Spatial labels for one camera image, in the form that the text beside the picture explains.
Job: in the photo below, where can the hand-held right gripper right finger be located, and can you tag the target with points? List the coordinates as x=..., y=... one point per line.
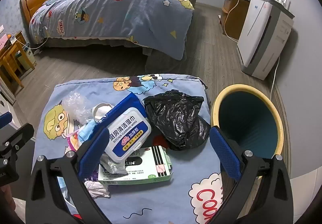
x=224, y=151

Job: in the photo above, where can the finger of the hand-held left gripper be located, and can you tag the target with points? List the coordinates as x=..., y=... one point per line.
x=5, y=120
x=17, y=138

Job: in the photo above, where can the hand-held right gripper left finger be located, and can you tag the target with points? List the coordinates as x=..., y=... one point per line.
x=93, y=148

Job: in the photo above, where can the blue face mask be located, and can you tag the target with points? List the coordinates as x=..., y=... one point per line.
x=88, y=130

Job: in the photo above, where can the pink snack wrapper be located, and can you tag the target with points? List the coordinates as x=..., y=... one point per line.
x=73, y=142

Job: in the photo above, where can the silver foil packet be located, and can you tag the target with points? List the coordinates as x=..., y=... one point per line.
x=114, y=167

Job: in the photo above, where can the blue white wet wipes pack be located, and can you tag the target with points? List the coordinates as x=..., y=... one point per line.
x=125, y=133

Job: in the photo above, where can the clear plastic bag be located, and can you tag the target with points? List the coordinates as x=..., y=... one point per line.
x=75, y=105

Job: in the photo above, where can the yellow rimmed teal bin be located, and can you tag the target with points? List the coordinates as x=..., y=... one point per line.
x=251, y=113

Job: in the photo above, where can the black plastic bag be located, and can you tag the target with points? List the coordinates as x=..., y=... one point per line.
x=176, y=118

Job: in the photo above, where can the green white cardboard box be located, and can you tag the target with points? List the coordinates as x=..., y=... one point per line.
x=151, y=163

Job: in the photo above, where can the white cabinet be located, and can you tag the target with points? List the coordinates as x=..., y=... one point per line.
x=5, y=103

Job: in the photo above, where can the purple wrapper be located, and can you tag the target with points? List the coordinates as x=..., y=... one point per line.
x=91, y=176

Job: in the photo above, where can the small white tissue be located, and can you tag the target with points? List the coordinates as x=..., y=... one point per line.
x=96, y=188

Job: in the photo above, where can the printed blue blanket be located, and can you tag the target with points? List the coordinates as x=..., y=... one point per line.
x=181, y=171

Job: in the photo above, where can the wooden stool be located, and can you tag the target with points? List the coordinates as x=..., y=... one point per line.
x=10, y=57

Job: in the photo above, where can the white bucket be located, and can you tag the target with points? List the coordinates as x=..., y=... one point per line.
x=29, y=59

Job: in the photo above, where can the pink box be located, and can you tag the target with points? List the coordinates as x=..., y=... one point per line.
x=3, y=41

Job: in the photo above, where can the wooden nightstand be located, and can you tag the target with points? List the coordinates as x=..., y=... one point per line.
x=20, y=37

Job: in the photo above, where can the white grey air purifier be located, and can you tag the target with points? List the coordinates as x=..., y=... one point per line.
x=254, y=32

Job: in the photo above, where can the wooden cabinet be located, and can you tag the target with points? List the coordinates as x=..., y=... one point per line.
x=235, y=20

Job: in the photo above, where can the bed with cartoon duvet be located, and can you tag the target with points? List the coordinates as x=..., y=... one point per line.
x=125, y=12

